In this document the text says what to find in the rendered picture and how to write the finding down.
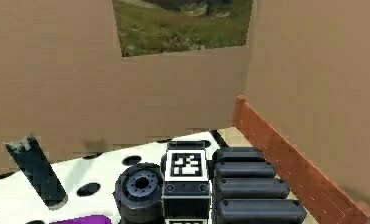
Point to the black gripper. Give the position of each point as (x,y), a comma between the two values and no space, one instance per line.
(139,191)

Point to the red-brown wooden bed frame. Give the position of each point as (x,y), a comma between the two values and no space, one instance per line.
(293,166)

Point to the purple object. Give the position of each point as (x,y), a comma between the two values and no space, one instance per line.
(81,220)

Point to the framed landscape picture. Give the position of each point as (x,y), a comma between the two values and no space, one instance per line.
(183,26)

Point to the white black-spotted bed cover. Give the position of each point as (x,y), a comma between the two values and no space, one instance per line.
(89,176)

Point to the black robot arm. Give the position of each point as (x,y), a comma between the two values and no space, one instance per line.
(246,186)

